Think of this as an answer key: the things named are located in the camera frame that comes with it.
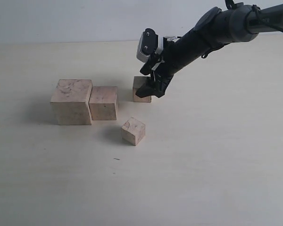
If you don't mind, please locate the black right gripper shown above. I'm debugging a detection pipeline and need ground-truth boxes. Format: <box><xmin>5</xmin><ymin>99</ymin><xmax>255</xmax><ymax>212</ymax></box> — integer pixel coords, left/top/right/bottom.
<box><xmin>136</xmin><ymin>40</ymin><xmax>186</xmax><ymax>98</ymax></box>

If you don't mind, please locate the third largest wooden cube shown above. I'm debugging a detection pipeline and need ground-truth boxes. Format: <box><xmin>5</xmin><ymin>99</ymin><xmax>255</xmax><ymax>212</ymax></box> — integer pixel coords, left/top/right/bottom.
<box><xmin>133</xmin><ymin>76</ymin><xmax>152</xmax><ymax>103</ymax></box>

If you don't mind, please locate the smallest wooden cube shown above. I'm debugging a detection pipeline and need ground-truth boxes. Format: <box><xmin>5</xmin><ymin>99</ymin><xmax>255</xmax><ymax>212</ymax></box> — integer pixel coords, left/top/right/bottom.
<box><xmin>121</xmin><ymin>117</ymin><xmax>146</xmax><ymax>146</ymax></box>

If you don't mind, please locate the second largest wooden cube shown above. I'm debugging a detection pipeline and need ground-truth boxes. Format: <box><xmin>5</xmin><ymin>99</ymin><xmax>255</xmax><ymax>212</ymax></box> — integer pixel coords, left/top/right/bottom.
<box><xmin>89</xmin><ymin>86</ymin><xmax>118</xmax><ymax>121</ymax></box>

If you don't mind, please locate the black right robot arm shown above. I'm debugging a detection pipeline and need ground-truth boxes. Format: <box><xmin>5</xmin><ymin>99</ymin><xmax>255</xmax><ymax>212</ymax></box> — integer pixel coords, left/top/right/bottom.
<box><xmin>136</xmin><ymin>0</ymin><xmax>283</xmax><ymax>98</ymax></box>

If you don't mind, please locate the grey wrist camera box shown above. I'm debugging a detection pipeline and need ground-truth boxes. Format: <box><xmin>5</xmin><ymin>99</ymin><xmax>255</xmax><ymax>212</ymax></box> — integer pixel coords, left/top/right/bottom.
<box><xmin>136</xmin><ymin>28</ymin><xmax>180</xmax><ymax>63</ymax></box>

